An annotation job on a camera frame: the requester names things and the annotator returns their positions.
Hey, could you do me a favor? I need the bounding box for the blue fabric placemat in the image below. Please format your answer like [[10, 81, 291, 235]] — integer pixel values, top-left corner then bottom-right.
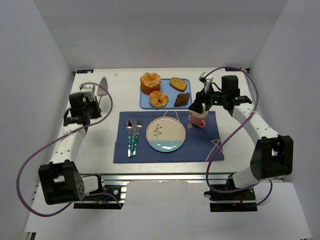
[[113, 111, 224, 164]]

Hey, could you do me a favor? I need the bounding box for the aluminium frame rail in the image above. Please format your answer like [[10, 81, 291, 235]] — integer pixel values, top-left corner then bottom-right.
[[99, 173, 236, 183]]

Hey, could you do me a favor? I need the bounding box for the tall orange round bread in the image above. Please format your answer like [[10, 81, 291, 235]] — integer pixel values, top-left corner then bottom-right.
[[140, 72, 162, 95]]

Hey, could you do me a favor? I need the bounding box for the fork with teal handle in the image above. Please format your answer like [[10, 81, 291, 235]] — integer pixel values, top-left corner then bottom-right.
[[133, 118, 142, 156]]

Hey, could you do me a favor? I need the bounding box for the knife with teal handle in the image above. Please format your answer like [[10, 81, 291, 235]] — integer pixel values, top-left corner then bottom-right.
[[130, 117, 137, 157]]

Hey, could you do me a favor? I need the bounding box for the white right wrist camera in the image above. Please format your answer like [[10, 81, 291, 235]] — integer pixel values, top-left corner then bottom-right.
[[198, 71, 213, 93]]

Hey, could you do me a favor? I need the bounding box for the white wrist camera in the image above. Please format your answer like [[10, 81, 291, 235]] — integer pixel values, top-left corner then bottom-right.
[[79, 83, 96, 101], [198, 71, 213, 93]]

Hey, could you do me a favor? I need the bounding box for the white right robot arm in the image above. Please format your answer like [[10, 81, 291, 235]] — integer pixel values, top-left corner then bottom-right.
[[188, 72, 294, 192]]

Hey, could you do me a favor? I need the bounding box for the white and blue plate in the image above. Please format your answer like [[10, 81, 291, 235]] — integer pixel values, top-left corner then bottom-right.
[[145, 116, 186, 153]]

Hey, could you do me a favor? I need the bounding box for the spatula with wooden handle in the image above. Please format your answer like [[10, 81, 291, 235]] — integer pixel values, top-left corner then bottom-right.
[[97, 76, 108, 105]]

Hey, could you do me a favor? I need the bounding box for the pink mug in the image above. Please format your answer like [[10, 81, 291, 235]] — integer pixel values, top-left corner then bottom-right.
[[190, 111, 208, 128]]

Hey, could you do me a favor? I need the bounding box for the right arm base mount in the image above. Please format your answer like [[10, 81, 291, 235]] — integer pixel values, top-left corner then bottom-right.
[[204, 179, 258, 213]]

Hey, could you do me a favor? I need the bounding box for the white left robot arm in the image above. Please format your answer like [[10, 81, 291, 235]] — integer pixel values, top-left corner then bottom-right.
[[38, 90, 104, 205]]

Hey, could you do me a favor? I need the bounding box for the light blue tray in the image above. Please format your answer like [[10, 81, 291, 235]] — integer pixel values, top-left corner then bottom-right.
[[139, 78, 193, 110]]

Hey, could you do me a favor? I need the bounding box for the spoon with teal handle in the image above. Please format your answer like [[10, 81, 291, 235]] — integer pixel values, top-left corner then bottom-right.
[[126, 119, 134, 158]]

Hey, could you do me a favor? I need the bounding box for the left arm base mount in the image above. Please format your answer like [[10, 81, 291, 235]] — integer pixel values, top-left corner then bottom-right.
[[73, 175, 129, 210]]

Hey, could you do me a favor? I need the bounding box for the sliced loaf bread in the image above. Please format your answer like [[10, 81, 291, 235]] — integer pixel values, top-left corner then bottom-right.
[[169, 77, 188, 92]]

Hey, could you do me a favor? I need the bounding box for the chocolate croissant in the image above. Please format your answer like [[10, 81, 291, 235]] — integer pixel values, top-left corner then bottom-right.
[[174, 93, 190, 107]]

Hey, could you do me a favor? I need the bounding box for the orange ring bun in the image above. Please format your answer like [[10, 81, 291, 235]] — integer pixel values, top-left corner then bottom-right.
[[149, 90, 169, 108]]

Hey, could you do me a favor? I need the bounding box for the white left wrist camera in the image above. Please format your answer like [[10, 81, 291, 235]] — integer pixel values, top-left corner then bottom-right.
[[79, 83, 96, 101]]

